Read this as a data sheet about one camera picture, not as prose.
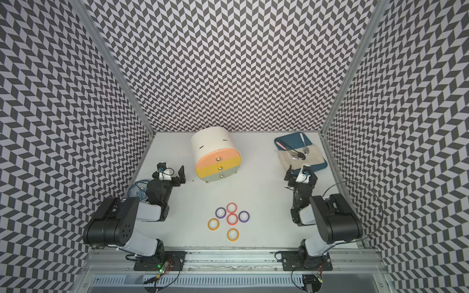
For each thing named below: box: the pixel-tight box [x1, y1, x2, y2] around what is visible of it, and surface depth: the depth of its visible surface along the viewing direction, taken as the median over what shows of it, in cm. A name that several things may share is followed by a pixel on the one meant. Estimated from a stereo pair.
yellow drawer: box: [196, 155, 242, 179], surface depth 88 cm
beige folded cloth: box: [276, 144, 326, 171], surface depth 107 cm
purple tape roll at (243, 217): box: [238, 210, 251, 223], surface depth 86 cm
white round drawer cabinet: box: [190, 126, 242, 182], surface depth 88 cm
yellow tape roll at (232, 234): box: [226, 227, 240, 242], surface depth 81 cm
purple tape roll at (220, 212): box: [214, 206, 227, 220], surface depth 88 cm
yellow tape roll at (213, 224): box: [207, 217, 220, 232], surface depth 84 cm
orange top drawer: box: [196, 148, 242, 170], surface depth 80 cm
